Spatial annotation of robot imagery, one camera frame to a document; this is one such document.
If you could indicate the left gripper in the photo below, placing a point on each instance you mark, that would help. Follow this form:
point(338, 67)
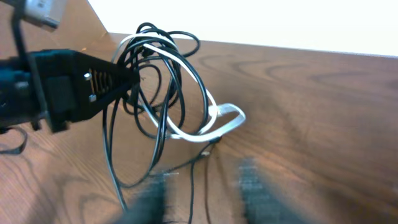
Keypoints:
point(59, 86)

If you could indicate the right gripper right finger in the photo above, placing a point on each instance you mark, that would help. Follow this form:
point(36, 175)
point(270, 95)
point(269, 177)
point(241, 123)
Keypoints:
point(260, 205)

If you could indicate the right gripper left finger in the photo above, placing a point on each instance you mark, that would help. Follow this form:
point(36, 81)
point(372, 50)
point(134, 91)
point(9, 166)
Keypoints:
point(149, 207)

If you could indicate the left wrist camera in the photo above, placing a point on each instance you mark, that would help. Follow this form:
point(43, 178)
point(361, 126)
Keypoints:
point(44, 12)

